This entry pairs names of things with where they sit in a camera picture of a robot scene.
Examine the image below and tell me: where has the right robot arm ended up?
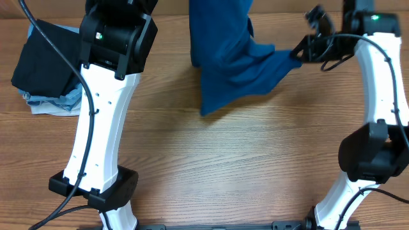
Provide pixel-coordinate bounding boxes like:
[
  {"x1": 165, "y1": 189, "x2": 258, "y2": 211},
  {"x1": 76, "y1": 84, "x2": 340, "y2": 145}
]
[{"x1": 291, "y1": 0, "x2": 408, "y2": 229}]

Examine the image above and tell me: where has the folded white garment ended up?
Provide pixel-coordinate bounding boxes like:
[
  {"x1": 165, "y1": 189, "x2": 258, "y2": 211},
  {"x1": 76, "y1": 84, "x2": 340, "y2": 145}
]
[{"x1": 30, "y1": 102, "x2": 81, "y2": 116}]

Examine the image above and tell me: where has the folded black garment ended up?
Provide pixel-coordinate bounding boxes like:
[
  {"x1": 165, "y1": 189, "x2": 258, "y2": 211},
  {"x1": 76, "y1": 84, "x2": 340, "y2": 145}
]
[{"x1": 11, "y1": 19, "x2": 84, "y2": 99}]

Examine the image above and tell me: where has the blue polo shirt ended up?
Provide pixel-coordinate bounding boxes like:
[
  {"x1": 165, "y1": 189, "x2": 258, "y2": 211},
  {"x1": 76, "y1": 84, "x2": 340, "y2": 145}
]
[{"x1": 189, "y1": 0, "x2": 302, "y2": 116}]

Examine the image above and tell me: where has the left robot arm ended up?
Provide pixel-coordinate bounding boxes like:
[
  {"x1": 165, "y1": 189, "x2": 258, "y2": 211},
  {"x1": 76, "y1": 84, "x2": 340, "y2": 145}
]
[{"x1": 49, "y1": 0, "x2": 158, "y2": 229}]

